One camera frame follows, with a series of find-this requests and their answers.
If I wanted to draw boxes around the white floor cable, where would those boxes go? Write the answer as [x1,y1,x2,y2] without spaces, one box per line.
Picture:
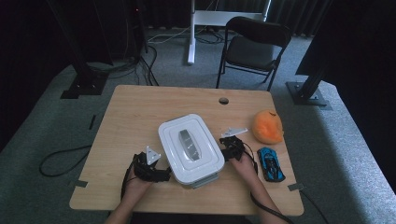
[147,26,191,45]

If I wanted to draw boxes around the white desk frame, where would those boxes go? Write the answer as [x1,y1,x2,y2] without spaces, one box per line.
[186,0,273,65]

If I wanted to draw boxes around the person's right hand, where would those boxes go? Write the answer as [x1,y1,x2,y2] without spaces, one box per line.
[231,153,260,185]

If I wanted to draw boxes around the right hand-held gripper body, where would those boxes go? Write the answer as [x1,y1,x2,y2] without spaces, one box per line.
[220,126,250,162]

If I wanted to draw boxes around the right hand-held gripper cable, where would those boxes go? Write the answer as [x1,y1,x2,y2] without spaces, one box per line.
[241,141,295,224]

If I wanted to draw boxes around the blue toy car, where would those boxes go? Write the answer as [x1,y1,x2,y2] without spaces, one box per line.
[257,147,287,183]

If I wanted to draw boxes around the bundle of black cables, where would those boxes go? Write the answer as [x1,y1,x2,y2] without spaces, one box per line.
[87,45,161,87]

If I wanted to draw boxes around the black folding chair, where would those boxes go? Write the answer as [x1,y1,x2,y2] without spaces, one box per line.
[215,16,293,92]

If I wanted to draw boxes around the clear grey storage container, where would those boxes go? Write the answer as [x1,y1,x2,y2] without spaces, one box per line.
[178,172,220,190]

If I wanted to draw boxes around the left hand-held gripper cable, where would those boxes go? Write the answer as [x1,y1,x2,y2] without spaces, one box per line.
[120,153,141,201]

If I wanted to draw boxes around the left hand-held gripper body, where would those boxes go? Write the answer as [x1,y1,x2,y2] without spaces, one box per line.
[134,145,162,183]

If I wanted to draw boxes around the person's left hand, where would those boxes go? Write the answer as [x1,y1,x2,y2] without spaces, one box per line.
[121,176,154,202]

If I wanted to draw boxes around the person's dark clothing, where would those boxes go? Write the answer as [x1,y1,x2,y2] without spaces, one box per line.
[130,212,253,224]

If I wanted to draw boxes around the orange plush toy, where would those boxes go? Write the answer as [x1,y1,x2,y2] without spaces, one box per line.
[251,109,285,146]

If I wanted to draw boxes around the white lid with grey handle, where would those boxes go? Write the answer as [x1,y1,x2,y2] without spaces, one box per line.
[158,113,226,186]

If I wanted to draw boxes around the black metal stand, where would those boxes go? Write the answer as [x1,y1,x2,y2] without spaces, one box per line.
[46,0,110,100]
[285,63,333,110]

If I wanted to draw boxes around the black looped floor cable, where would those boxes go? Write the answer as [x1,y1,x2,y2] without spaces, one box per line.
[38,144,93,178]

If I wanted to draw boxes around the grey tape piece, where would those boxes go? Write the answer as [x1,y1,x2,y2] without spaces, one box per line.
[287,182,306,192]
[67,179,89,189]

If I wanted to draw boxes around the hand-held gripper cable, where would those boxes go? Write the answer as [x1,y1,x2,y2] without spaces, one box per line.
[120,153,141,201]
[241,141,295,224]

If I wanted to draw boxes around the dark curtain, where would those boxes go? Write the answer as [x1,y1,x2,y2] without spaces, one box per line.
[294,0,396,188]
[143,0,331,37]

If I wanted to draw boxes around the black equipment box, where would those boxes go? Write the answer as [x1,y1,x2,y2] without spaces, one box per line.
[122,0,149,60]

